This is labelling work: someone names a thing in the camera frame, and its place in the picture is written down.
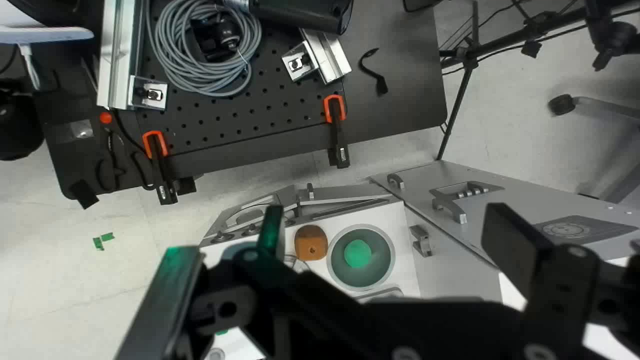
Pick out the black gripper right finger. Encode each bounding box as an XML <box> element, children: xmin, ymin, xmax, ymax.
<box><xmin>481</xmin><ymin>201</ymin><xmax>554</xmax><ymax>297</ymax></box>

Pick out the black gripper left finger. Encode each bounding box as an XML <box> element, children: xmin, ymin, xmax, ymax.
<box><xmin>117</xmin><ymin>246</ymin><xmax>205</xmax><ymax>360</ymax></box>

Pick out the brown round toy object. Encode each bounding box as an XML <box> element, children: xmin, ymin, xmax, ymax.
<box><xmin>295</xmin><ymin>225</ymin><xmax>328</xmax><ymax>259</ymax></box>

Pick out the white toy kitchen set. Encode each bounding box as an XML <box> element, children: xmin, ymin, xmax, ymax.
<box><xmin>205</xmin><ymin>162</ymin><xmax>640</xmax><ymax>299</ymax></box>

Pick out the green tape floor marker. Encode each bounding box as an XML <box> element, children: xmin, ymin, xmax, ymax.
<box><xmin>92</xmin><ymin>232</ymin><xmax>117</xmax><ymax>251</ymax></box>

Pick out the green ball in sink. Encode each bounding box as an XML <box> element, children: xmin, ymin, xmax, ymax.
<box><xmin>343</xmin><ymin>239</ymin><xmax>375</xmax><ymax>269</ymax></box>

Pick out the orange black clamp near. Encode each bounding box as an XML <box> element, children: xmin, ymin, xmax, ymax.
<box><xmin>143</xmin><ymin>129</ymin><xmax>179</xmax><ymax>204</ymax></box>

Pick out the orange black clamp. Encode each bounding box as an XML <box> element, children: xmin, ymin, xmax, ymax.
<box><xmin>322</xmin><ymin>94</ymin><xmax>350</xmax><ymax>167</ymax></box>
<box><xmin>143</xmin><ymin>129</ymin><xmax>179</xmax><ymax>204</ymax></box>

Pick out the black perforated breadboard table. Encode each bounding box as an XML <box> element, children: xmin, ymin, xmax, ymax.
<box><xmin>35</xmin><ymin>0</ymin><xmax>447</xmax><ymax>199</ymax></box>

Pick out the orange black clamp far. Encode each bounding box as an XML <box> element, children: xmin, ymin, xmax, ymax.
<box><xmin>322</xmin><ymin>94</ymin><xmax>350</xmax><ymax>167</ymax></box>

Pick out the aluminium extrusion rail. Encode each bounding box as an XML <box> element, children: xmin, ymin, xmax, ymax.
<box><xmin>96</xmin><ymin>0</ymin><xmax>169</xmax><ymax>110</ymax></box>

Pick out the black camera tripod stand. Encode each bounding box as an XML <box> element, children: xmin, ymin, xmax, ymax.
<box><xmin>436</xmin><ymin>0</ymin><xmax>640</xmax><ymax>159</ymax></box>

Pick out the small aluminium bracket block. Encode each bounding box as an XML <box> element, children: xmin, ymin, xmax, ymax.
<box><xmin>280</xmin><ymin>27</ymin><xmax>352</xmax><ymax>84</ymax></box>

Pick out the coiled grey cable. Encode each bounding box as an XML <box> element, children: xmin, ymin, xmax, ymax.
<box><xmin>145</xmin><ymin>0</ymin><xmax>265</xmax><ymax>100</ymax></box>

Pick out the black sensor box on cable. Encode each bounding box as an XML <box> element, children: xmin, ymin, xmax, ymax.
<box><xmin>193</xmin><ymin>13</ymin><xmax>243</xmax><ymax>61</ymax></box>

